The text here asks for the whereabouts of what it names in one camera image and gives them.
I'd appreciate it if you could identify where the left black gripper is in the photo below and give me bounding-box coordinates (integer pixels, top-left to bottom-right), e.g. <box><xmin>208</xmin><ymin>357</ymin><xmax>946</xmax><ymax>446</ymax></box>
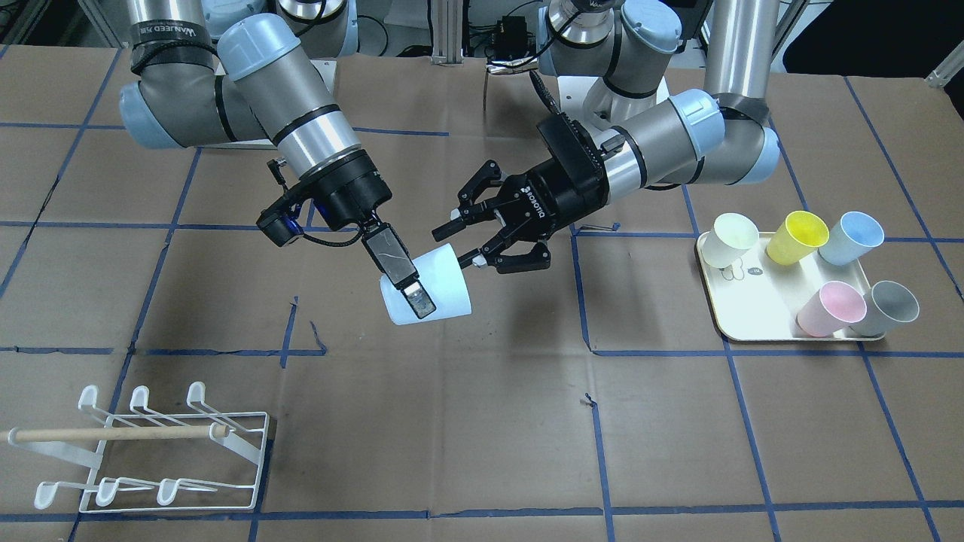
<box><xmin>432</xmin><ymin>159</ymin><xmax>609</xmax><ymax>274</ymax></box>

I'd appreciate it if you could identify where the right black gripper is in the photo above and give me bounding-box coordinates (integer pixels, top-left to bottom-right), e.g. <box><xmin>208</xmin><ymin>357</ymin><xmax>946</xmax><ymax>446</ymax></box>
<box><xmin>304</xmin><ymin>151</ymin><xmax>437</xmax><ymax>320</ymax></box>

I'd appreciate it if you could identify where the light blue cup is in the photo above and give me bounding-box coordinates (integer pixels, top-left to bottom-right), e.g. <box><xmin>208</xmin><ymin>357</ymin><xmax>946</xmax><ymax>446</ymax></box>
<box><xmin>380</xmin><ymin>243</ymin><xmax>472</xmax><ymax>325</ymax></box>
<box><xmin>817</xmin><ymin>212</ymin><xmax>885</xmax><ymax>266</ymax></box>

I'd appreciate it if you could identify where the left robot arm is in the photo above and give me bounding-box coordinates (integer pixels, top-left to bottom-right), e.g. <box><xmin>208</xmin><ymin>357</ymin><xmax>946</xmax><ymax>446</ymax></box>
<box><xmin>432</xmin><ymin>1</ymin><xmax>780</xmax><ymax>273</ymax></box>

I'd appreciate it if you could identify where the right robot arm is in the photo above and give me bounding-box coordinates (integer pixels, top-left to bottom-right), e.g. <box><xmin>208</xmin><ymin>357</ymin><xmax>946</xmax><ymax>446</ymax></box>
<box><xmin>118</xmin><ymin>1</ymin><xmax>436</xmax><ymax>320</ymax></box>

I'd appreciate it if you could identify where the pale green cup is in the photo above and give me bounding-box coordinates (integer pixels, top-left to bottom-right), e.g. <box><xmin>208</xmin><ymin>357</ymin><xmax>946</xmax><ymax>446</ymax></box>
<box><xmin>703</xmin><ymin>212</ymin><xmax>760</xmax><ymax>269</ymax></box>

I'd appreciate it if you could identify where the yellow cup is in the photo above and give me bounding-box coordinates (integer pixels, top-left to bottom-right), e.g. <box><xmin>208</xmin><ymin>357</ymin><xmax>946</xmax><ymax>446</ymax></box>
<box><xmin>765</xmin><ymin>210</ymin><xmax>830</xmax><ymax>266</ymax></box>

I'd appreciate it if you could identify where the pink cup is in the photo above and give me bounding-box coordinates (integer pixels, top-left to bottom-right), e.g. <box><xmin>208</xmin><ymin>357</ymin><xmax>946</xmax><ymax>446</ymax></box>
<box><xmin>796</xmin><ymin>281</ymin><xmax>868</xmax><ymax>337</ymax></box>

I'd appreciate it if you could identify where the grey cup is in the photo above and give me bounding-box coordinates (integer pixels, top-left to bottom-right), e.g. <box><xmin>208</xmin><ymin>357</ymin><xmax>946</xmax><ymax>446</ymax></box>
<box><xmin>850</xmin><ymin>280</ymin><xmax>920</xmax><ymax>336</ymax></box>

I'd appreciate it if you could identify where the cream plastic tray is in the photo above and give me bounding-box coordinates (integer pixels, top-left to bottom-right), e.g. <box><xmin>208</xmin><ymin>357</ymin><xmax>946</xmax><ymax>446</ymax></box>
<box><xmin>695</xmin><ymin>231</ymin><xmax>871</xmax><ymax>342</ymax></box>

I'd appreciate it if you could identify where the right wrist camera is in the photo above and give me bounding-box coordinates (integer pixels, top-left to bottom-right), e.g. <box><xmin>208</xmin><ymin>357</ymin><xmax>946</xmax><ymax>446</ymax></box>
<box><xmin>255</xmin><ymin>199</ymin><xmax>307</xmax><ymax>248</ymax></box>

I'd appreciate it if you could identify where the aluminium frame post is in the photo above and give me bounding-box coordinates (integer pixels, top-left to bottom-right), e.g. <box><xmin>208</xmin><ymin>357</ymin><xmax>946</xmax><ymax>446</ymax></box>
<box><xmin>427</xmin><ymin>0</ymin><xmax>468</xmax><ymax>65</ymax></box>

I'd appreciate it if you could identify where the white wire cup rack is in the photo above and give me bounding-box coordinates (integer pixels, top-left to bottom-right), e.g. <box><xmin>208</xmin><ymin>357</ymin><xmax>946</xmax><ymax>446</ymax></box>
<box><xmin>2</xmin><ymin>382</ymin><xmax>274</xmax><ymax>515</ymax></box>

